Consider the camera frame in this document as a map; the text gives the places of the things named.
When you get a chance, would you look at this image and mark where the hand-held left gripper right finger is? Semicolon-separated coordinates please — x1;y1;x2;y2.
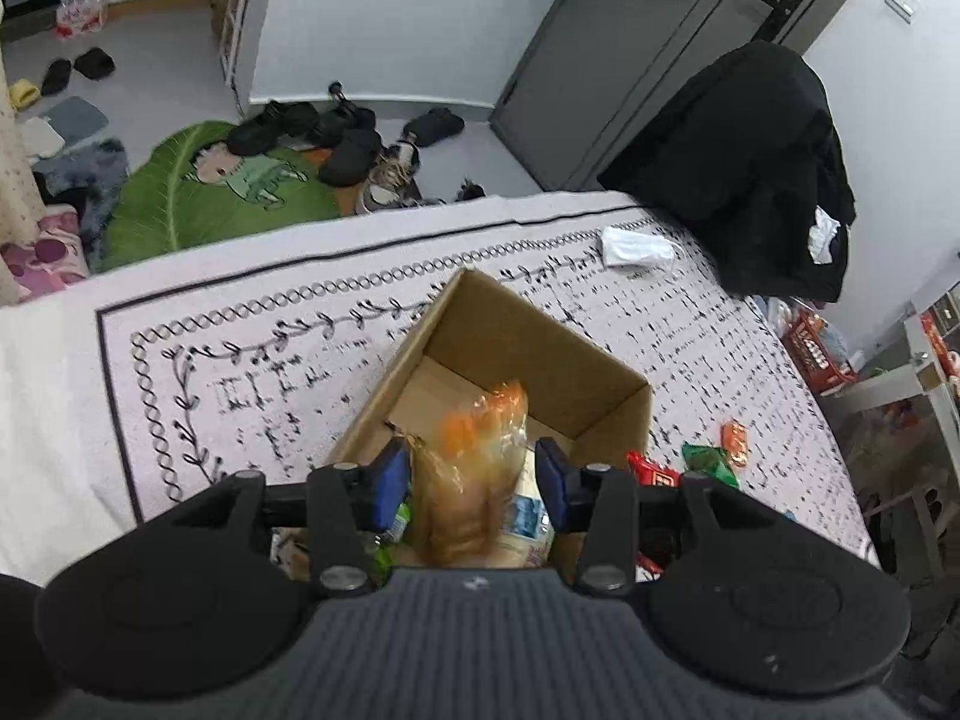
534;439;743;595

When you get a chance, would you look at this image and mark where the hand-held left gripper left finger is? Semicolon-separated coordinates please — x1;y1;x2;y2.
161;439;412;595

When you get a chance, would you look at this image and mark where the clear orange bread bag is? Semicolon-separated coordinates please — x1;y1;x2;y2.
409;379;541;567

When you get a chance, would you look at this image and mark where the red candy wrapper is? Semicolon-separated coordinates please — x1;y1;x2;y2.
626;451;682;488

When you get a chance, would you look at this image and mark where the brown cardboard box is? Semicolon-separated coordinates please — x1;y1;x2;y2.
274;268;652;586

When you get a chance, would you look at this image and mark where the green foil wrapper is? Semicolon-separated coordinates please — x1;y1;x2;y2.
681;444;740;487

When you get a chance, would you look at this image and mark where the small orange wrapper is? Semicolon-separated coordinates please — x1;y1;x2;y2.
720;421;751;470

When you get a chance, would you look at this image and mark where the white black-patterned blanket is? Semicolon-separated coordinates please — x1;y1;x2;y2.
94;191;878;571

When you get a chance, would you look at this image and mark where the red plastic basket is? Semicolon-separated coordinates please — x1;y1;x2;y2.
780;311;856;395

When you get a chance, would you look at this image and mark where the beige sneaker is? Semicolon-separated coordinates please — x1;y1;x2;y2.
362;141;422;211

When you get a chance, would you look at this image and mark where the black shoe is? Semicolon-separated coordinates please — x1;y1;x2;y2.
309;103;376;143
226;99;320;157
319;127;383;187

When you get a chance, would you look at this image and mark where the white bed sheet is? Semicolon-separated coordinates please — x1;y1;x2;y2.
0;187;882;586

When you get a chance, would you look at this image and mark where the green cartoon leaf rug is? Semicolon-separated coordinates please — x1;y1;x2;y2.
97;120;342;271

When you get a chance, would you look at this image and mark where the black slipper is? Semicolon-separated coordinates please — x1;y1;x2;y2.
403;107;464;147

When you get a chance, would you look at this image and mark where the black coat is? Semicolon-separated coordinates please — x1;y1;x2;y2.
598;41;857;305

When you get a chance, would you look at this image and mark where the white cloth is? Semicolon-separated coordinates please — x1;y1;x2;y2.
808;206;842;265

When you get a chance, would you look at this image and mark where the desk with dark top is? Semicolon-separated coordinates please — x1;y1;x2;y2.
821;281;960;593

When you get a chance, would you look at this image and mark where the pink flowered mat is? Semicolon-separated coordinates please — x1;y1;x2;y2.
0;210;91;305

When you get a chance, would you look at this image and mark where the fuzzy blue-grey rug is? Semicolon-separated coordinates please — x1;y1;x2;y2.
34;139;128;241

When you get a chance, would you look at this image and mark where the grey door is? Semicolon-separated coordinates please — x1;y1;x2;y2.
491;0;890;192

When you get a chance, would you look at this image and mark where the grey floor mat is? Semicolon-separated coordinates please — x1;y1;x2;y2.
45;95;107;143

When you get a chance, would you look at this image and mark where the dotted beige curtain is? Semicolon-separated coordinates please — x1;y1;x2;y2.
0;7;46;301

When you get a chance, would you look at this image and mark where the white shoe rack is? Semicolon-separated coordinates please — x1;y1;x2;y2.
221;0;260;83

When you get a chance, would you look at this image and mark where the red and white plastic bag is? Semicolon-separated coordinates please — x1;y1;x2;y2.
56;0;110;40

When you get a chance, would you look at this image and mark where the black door handle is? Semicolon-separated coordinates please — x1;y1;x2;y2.
745;0;803;42

